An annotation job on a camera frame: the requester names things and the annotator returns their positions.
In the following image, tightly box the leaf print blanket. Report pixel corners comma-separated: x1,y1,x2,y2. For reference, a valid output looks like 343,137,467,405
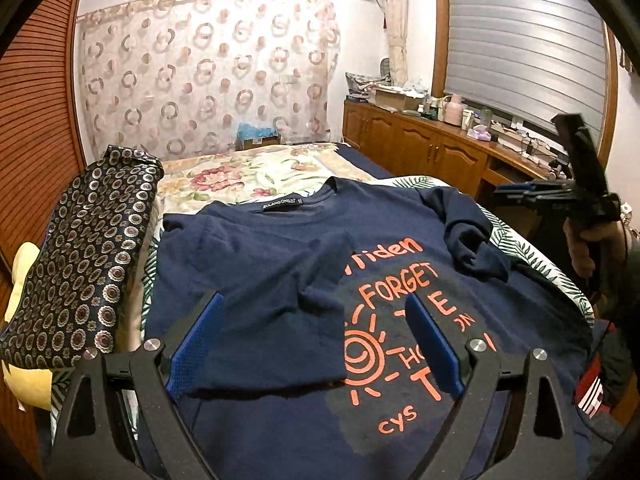
50,175,596,411

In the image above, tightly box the dark circle-patterned pillow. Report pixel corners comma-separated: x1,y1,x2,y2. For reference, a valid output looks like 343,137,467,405
0,146,166,378

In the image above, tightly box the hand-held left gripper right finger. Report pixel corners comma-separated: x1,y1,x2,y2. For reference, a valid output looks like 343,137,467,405
404,292,581,480

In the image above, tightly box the person's dark jacket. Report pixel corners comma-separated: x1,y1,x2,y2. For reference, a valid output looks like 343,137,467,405
575,280,640,423

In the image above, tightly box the wooden cabinet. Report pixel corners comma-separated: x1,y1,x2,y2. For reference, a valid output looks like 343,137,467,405
342,100,568,206

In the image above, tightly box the yellow plush toy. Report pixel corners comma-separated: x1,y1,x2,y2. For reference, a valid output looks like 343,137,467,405
0,242,53,411

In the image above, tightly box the patterned fabric bag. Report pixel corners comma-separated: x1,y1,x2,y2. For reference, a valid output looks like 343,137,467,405
345,71,393,96

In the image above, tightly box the wooden window frame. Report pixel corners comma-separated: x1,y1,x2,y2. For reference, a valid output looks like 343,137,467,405
432,0,621,161

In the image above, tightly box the beige drape curtain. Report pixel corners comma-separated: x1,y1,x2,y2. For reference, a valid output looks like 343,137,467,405
380,0,426,88

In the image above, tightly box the grey window blind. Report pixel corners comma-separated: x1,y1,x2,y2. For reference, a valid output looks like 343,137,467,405
442,0,618,148

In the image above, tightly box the person's right hand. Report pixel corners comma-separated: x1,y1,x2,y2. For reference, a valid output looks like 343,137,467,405
562,209,632,283

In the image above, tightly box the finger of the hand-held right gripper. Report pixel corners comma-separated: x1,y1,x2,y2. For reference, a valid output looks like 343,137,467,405
492,180,568,208

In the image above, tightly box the cardboard box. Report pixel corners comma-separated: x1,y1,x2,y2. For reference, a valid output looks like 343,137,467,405
372,85,426,112

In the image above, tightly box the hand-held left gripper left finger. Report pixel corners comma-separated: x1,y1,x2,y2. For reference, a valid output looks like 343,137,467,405
50,292,224,480

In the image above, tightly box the floral quilt with navy border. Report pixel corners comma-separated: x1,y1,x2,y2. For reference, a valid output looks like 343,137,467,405
157,140,401,211

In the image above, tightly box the circle-patterned sheer curtain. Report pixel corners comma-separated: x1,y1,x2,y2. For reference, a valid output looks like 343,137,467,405
75,0,343,158

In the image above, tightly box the navy printed t-shirt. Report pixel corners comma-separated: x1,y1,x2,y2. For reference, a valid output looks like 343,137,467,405
142,177,596,480

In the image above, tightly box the wooden louvre wardrobe door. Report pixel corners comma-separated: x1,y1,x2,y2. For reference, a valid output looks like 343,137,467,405
0,0,96,480

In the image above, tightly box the pink jug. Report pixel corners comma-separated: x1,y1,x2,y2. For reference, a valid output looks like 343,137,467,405
445,94,467,125

